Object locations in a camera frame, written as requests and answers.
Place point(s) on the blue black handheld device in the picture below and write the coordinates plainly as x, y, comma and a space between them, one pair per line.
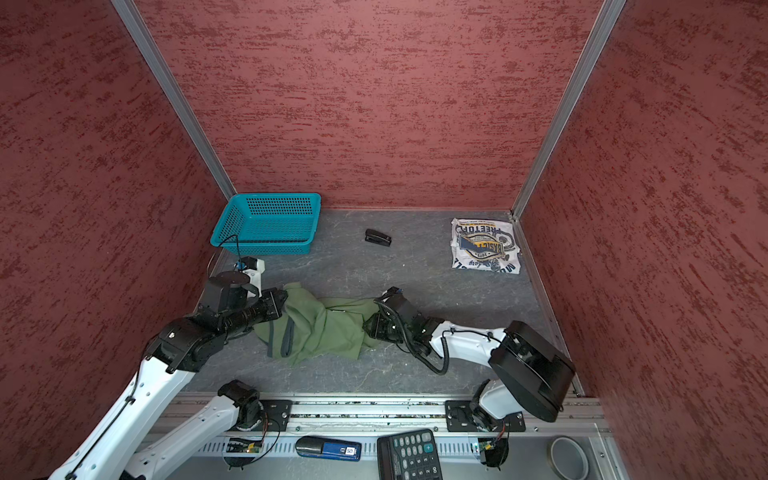
328, 448

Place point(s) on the left small circuit board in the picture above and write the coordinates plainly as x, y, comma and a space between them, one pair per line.
244, 446

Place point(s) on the aluminium rail frame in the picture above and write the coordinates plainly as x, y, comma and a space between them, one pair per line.
364, 418

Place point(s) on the green tank top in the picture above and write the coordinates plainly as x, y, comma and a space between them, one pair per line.
312, 326

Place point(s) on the teal plastic laundry basket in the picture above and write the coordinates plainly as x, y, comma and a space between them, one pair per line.
266, 224

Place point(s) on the grey metal corner post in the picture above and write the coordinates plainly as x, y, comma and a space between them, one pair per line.
602, 28
136, 27

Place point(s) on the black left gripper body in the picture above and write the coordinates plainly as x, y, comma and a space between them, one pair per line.
256, 310

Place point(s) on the black calculator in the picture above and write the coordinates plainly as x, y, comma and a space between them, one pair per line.
408, 456

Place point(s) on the grey metal corner post right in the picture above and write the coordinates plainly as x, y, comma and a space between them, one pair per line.
602, 28

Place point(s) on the white tank top navy trim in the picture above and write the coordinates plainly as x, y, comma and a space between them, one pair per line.
484, 245

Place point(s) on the grey metal corner post left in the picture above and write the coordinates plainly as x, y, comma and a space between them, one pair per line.
136, 27

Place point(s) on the right small circuit board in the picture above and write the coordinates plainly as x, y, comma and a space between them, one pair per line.
493, 453

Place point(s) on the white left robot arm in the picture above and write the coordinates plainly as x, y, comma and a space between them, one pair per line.
173, 357

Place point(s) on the small circuit board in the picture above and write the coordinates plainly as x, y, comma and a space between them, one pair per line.
493, 453
244, 446

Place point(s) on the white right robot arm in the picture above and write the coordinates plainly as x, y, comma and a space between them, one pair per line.
531, 375

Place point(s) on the small black stapler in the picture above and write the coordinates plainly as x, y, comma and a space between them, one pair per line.
378, 238

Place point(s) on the grey tape roll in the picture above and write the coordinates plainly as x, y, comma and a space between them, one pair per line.
567, 459

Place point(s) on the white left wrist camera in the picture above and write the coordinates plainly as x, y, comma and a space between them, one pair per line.
254, 269

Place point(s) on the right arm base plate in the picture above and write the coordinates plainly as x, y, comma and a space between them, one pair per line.
465, 416

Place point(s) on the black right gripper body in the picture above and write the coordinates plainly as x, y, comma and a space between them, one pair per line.
387, 330

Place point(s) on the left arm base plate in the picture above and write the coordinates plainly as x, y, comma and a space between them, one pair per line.
277, 413

